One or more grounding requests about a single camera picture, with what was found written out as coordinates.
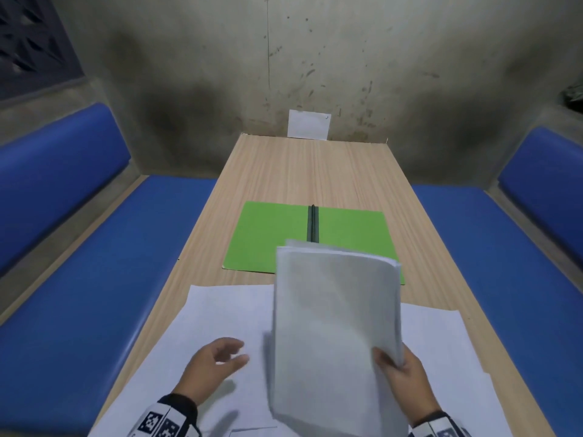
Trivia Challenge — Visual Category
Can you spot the person's left hand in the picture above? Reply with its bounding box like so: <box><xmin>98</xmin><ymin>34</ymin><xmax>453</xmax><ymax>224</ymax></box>
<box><xmin>172</xmin><ymin>337</ymin><xmax>250</xmax><ymax>408</ymax></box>

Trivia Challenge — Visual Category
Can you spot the person's right hand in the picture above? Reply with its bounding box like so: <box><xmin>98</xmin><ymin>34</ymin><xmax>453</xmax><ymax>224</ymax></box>
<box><xmin>372</xmin><ymin>343</ymin><xmax>442</xmax><ymax>426</ymax></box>

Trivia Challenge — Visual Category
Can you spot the green folder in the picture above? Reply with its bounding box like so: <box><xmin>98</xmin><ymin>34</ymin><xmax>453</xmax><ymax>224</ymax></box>
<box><xmin>222</xmin><ymin>201</ymin><xmax>405</xmax><ymax>286</ymax></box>

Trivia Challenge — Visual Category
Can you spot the black right wrist marker band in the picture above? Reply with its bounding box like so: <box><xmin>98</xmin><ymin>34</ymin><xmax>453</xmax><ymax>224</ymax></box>
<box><xmin>407</xmin><ymin>410</ymin><xmax>474</xmax><ymax>437</ymax></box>

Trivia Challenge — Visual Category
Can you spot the black wrist marker band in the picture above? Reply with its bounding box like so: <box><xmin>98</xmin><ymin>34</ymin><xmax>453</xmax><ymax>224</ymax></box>
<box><xmin>132</xmin><ymin>393</ymin><xmax>202</xmax><ymax>437</ymax></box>
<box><xmin>407</xmin><ymin>410</ymin><xmax>474</xmax><ymax>437</ymax></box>

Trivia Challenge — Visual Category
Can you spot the black left wrist marker band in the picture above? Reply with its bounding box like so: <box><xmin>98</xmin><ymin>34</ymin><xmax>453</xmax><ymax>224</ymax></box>
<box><xmin>132</xmin><ymin>393</ymin><xmax>202</xmax><ymax>437</ymax></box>

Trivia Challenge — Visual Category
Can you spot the blue bench seat cushion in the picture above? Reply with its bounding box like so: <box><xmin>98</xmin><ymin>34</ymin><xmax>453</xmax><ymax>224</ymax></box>
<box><xmin>412</xmin><ymin>185</ymin><xmax>583</xmax><ymax>437</ymax></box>
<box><xmin>0</xmin><ymin>174</ymin><xmax>219</xmax><ymax>437</ymax></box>

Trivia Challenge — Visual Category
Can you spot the blue bench backrest cushion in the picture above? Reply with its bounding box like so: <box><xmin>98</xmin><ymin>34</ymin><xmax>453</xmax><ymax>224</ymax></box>
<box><xmin>0</xmin><ymin>102</ymin><xmax>132</xmax><ymax>274</ymax></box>
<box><xmin>497</xmin><ymin>127</ymin><xmax>583</xmax><ymax>269</ymax></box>

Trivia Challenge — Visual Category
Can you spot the small white card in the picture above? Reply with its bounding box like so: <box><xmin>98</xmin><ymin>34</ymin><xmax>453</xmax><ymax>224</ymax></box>
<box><xmin>287</xmin><ymin>109</ymin><xmax>332</xmax><ymax>141</ymax></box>

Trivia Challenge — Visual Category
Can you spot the dark lattice window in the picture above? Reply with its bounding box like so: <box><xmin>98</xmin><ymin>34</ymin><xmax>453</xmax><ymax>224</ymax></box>
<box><xmin>0</xmin><ymin>0</ymin><xmax>86</xmax><ymax>98</ymax></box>

